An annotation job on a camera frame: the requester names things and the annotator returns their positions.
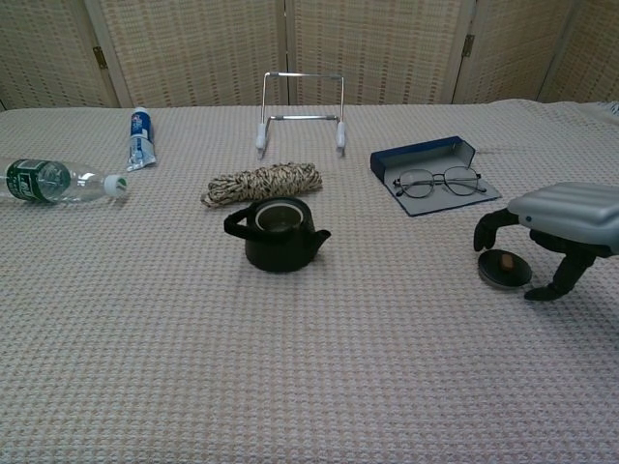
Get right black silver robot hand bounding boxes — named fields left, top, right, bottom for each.
left=472, top=181, right=619, bottom=302

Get black teapot lid wooden knob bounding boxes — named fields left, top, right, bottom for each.
left=477, top=248, right=534, bottom=291

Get black teapot with handle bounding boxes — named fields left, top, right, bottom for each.
left=222, top=196, right=333, bottom=274

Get thin black metal eyeglasses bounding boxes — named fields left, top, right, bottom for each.
left=392, top=165, right=484, bottom=200

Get open blue glasses case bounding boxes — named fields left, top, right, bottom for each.
left=369, top=135, right=503, bottom=218

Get woven bamboo folding screen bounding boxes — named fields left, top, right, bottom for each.
left=0, top=0, right=619, bottom=111

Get blue white toothpaste tube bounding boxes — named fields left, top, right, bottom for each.
left=126, top=106, right=158, bottom=173

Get clear water bottle green label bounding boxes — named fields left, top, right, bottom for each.
left=0, top=158, right=131, bottom=206

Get speckled beige rope bundle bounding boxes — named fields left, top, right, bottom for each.
left=200, top=161, right=324, bottom=209

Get metal wire stand white feet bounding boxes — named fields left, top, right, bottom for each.
left=255, top=71, right=349, bottom=160

